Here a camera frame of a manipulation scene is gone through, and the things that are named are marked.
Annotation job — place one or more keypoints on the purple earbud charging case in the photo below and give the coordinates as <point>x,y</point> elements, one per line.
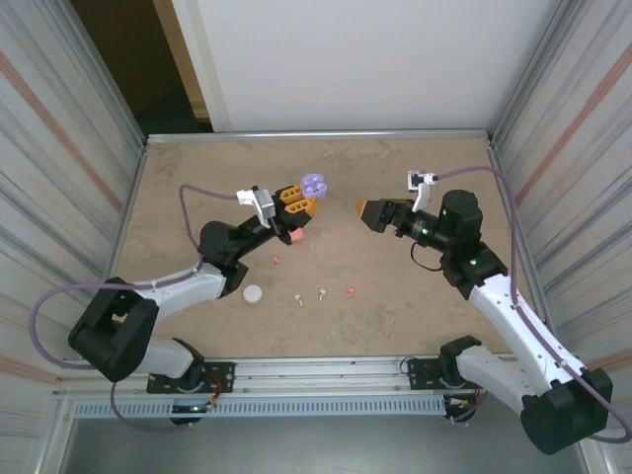
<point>315,185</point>

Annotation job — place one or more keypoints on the pink earbud charging case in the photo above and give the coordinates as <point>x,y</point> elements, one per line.
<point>297,236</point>

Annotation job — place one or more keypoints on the white earbud charging case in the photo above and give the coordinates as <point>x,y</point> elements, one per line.
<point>252,293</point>

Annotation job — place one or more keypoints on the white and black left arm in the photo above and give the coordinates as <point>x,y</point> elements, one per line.
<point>178,291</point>

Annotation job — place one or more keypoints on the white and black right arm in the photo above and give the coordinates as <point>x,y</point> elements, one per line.
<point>513,321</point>

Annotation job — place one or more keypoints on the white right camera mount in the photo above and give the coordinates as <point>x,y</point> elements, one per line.
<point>422,198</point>

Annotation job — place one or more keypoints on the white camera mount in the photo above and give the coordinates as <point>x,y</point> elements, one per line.
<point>246,197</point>
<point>422,198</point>

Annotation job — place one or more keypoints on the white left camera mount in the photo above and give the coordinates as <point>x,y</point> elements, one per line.
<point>246,197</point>

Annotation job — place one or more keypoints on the aluminium table end rail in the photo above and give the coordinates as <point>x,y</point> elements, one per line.
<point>321,135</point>

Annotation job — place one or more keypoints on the aluminium table side rail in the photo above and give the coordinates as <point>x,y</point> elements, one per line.
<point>122,222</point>
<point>535,286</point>

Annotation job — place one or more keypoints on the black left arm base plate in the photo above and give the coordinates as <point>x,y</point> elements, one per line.
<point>222,372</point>

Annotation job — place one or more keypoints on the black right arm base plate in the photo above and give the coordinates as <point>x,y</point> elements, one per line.
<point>419,370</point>

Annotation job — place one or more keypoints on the aluminium corner post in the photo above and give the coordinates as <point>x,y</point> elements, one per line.
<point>106,74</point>
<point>530,74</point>

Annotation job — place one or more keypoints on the wide aluminium base rail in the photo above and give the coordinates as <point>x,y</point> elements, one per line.
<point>321,375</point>

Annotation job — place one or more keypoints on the white door frame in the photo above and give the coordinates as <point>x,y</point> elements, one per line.
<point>199,49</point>

